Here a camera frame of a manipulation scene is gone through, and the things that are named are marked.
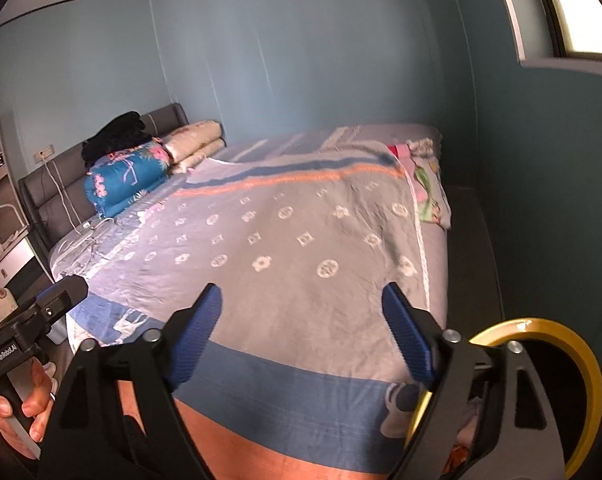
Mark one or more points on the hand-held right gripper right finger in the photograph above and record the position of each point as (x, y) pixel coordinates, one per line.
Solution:
(406, 335)

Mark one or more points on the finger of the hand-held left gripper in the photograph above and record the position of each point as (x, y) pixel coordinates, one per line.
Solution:
(68, 292)

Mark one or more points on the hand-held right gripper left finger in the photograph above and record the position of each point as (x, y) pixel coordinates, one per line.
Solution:
(196, 335)

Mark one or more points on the yellow rimmed trash bin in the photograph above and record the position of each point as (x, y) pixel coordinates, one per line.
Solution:
(583, 357)

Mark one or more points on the person's left hand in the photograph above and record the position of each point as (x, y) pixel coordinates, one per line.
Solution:
(41, 400)

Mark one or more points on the white desk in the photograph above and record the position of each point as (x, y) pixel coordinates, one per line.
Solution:
(16, 260)

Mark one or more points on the grey bed headboard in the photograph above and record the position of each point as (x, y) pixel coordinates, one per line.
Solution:
(56, 185)

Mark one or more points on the blue floral quilt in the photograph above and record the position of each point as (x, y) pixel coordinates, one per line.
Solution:
(126, 180)

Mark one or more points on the printed bed sheet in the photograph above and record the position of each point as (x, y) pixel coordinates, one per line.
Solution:
(281, 240)

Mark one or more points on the pink floral cloth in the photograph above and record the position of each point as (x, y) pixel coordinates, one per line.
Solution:
(428, 205)

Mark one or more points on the black folded clothing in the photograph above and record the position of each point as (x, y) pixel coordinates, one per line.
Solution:
(116, 135)

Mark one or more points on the window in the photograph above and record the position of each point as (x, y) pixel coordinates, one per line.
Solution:
(581, 5)

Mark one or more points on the wall socket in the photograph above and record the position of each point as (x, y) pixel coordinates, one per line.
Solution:
(45, 152)

